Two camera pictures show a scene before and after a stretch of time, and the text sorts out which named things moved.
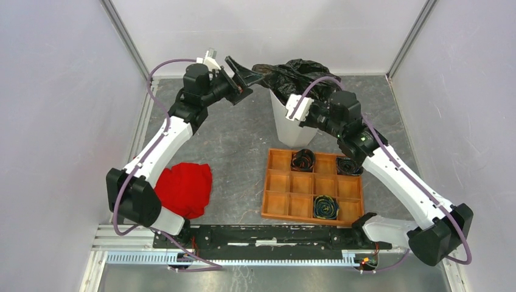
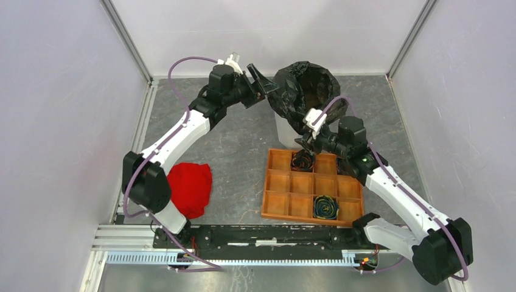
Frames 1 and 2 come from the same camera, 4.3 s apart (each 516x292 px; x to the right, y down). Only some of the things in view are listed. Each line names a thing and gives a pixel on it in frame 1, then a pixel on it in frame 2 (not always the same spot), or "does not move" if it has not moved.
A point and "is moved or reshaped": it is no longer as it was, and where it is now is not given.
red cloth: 185,188 does not move
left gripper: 237,92 -> 258,89
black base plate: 271,241 does not move
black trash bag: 299,76 is moved or reshaped
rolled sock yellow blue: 325,206 does not move
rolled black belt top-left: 303,160 does not move
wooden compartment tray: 288,194 does not move
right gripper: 314,105 -> 314,143
